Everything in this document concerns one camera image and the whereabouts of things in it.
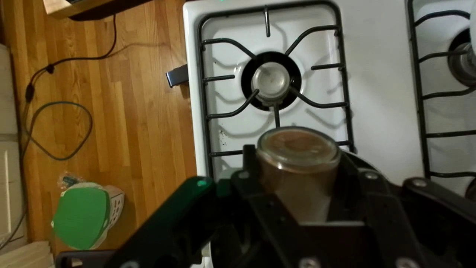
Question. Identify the white gas stove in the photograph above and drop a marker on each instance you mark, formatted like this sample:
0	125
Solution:
376	75

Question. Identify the brown spice glass jar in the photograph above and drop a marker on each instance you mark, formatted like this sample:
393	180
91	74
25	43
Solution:
298	151

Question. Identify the small grey metal bracket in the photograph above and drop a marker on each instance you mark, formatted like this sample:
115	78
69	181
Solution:
177	77

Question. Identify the black burner grate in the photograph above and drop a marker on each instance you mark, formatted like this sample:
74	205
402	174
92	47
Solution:
451	133
266	23

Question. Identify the wooden furniture piece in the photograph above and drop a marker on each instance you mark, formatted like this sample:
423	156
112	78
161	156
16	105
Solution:
64	7

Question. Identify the green lidded carton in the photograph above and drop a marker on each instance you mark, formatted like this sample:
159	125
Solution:
82	217

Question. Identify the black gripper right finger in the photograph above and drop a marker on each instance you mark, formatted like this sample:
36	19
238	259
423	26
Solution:
421	224

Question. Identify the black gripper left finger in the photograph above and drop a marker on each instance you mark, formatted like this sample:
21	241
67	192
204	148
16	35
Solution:
208	224

